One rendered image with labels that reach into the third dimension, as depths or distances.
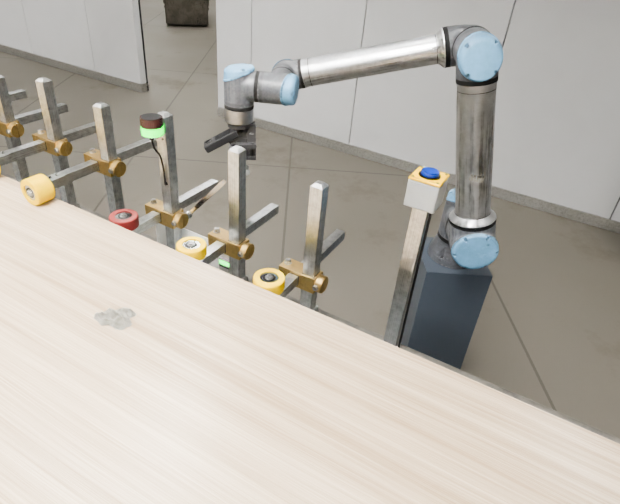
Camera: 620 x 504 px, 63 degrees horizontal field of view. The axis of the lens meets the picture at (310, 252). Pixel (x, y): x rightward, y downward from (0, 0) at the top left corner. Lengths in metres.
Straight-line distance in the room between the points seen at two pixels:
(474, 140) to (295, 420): 0.99
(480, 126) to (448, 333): 0.91
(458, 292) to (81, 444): 1.44
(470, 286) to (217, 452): 1.31
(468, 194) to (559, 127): 2.22
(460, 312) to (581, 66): 2.12
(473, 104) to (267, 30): 3.13
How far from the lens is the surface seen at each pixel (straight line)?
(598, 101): 3.78
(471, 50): 1.51
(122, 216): 1.55
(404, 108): 4.05
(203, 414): 0.99
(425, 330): 2.11
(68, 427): 1.02
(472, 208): 1.69
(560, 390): 2.58
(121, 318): 1.17
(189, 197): 1.72
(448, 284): 1.98
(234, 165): 1.37
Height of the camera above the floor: 1.67
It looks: 34 degrees down
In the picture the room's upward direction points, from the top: 5 degrees clockwise
